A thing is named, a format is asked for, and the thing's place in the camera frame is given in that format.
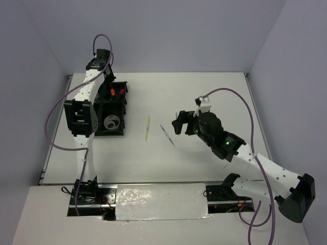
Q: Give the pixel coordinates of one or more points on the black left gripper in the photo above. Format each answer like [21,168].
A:
[111,77]

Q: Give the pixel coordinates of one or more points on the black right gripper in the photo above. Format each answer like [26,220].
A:
[184,117]

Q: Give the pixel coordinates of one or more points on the blue thin pen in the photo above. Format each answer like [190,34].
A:
[167,135]

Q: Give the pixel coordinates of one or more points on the yellow thin pen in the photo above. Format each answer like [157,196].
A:
[147,128]

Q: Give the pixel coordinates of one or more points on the large brown tape roll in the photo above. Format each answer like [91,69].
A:
[112,118]

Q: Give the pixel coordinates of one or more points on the small clear tape roll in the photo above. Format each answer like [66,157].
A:
[111,125]

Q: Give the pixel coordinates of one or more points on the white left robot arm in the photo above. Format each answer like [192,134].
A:
[85,165]

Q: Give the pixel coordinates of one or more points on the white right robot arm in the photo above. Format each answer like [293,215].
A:
[294,194]

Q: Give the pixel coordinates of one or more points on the black four-compartment organizer tray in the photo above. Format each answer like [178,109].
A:
[110,112]

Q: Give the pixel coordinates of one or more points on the silver foil covered panel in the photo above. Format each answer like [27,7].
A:
[161,202]

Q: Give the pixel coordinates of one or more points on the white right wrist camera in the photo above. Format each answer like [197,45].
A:
[204,105]

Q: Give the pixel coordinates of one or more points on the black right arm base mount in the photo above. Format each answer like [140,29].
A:
[223,193]

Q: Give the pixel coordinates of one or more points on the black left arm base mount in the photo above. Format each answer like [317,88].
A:
[92,190]

